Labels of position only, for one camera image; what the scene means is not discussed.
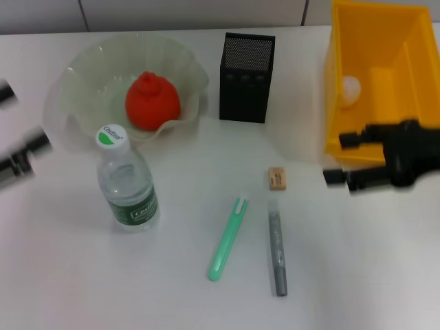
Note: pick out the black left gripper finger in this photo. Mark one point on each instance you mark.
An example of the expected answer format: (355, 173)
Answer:
(6, 92)
(20, 161)

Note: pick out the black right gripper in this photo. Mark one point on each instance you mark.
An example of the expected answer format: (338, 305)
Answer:
(409, 154)

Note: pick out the beige eraser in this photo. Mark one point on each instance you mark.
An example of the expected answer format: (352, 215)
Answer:
(277, 178)

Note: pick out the white paper ball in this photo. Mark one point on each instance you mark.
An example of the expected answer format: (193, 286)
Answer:
(352, 90)

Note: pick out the grey glitter pen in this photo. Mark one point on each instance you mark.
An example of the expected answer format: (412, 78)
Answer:
(276, 240)

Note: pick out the clear water bottle green label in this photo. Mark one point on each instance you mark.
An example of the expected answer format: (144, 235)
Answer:
(127, 185)

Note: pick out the green pen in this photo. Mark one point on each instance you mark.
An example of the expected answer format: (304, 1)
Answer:
(227, 237)

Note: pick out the orange fruit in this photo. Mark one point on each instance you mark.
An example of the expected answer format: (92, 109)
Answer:
(151, 99)

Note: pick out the green glass fruit plate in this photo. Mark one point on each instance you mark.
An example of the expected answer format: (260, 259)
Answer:
(89, 75)

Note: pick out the black mesh pen holder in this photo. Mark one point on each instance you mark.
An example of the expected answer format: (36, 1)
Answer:
(245, 82)

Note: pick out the yellow plastic bin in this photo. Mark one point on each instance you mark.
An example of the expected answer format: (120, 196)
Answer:
(385, 51)

